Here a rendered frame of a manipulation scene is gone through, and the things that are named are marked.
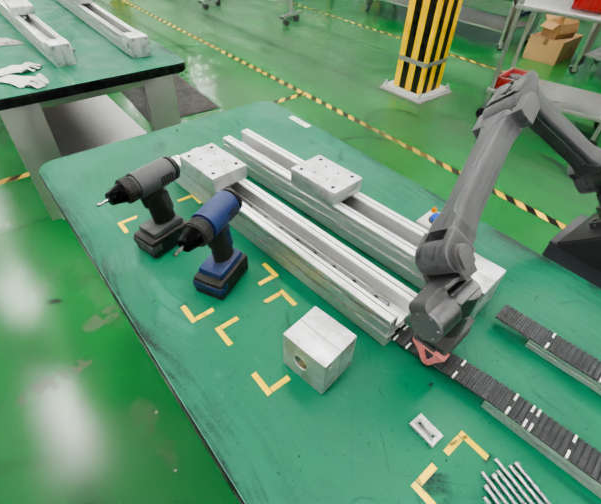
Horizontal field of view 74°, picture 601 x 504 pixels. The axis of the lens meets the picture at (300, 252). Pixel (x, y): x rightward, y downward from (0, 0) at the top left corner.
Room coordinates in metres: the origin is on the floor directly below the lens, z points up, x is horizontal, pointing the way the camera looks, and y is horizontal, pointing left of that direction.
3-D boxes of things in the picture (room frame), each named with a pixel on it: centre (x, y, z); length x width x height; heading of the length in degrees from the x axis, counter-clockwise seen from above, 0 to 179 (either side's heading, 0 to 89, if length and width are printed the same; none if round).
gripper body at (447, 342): (0.44, -0.27, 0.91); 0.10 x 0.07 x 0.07; 136
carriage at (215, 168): (0.95, 0.25, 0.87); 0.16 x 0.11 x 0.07; 46
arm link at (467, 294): (0.44, -0.27, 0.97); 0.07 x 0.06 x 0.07; 134
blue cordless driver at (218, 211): (0.60, 0.19, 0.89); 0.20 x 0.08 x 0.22; 158
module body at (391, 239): (0.92, -0.06, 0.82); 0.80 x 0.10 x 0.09; 46
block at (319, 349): (0.43, -0.05, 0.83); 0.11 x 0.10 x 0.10; 139
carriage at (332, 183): (0.92, -0.06, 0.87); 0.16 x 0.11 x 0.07; 46
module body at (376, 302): (0.78, 0.07, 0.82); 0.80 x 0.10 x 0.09; 46
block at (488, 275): (0.61, -0.39, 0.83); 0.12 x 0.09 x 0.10; 136
